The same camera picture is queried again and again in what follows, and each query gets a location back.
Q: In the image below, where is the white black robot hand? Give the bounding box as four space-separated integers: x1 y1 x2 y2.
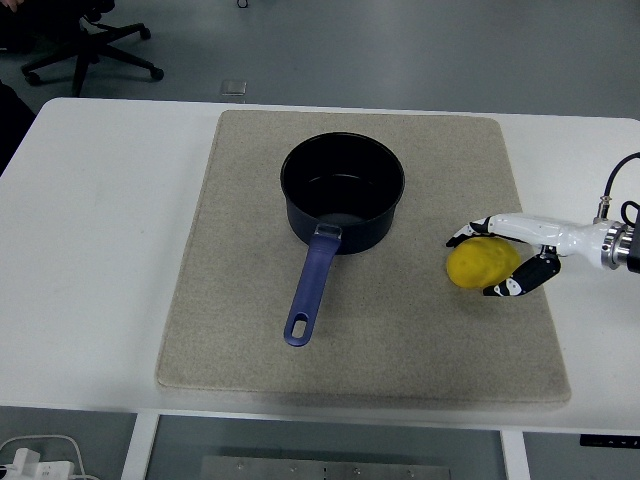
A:
445 212 609 299

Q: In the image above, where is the yellow potato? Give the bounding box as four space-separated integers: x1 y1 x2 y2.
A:
445 236 522 290

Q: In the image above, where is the black table control panel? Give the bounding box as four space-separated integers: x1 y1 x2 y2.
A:
579 434 640 448

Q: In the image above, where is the white table leg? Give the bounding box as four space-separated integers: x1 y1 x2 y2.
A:
121 413 160 480
499 429 531 480

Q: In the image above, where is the beige felt mat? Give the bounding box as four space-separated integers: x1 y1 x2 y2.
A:
154 109 572 404

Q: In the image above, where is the grey metal plate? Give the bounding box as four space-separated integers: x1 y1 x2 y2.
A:
199 455 453 480

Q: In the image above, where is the black office chair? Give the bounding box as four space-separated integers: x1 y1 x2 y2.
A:
0 0 165 99

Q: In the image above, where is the white power adapter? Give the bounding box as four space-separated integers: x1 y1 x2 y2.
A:
12 448 76 480

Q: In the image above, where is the blue pot with handle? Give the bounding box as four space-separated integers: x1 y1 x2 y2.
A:
279 131 406 348

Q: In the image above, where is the white cable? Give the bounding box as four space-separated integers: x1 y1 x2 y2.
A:
0 434 101 480

